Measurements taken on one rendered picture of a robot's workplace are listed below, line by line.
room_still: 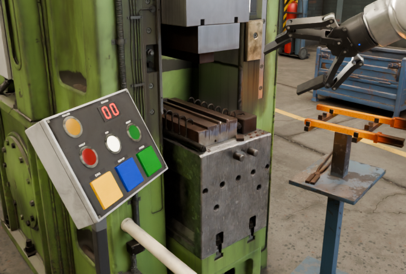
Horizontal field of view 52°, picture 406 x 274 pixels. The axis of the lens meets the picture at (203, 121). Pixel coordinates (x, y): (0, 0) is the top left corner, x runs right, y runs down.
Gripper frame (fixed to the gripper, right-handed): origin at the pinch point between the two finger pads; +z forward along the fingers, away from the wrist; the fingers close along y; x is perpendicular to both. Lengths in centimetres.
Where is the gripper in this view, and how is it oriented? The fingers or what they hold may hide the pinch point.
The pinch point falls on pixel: (286, 69)
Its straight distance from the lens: 98.7
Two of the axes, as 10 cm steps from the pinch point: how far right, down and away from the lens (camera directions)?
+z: -7.3, 3.3, 5.9
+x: -2.3, 7.0, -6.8
